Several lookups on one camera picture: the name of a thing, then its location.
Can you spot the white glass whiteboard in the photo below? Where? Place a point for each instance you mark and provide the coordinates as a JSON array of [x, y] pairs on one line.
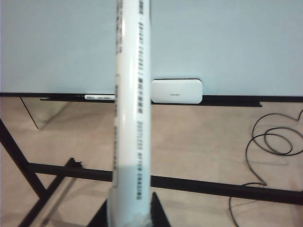
[[213, 35]]

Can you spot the white whiteboard marker pen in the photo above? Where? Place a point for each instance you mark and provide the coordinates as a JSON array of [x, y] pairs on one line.
[[132, 94]]

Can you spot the white barcode label strip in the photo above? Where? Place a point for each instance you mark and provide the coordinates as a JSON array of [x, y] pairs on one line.
[[99, 97]]

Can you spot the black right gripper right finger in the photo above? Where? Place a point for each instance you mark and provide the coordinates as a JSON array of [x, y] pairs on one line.
[[157, 212]]

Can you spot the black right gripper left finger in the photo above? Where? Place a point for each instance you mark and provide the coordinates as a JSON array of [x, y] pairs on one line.
[[104, 218]]

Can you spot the black whiteboard stand frame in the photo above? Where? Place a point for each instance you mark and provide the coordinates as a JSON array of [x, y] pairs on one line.
[[213, 186]]

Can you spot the white rectangular board eraser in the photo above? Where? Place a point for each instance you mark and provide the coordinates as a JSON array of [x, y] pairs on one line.
[[176, 91]]

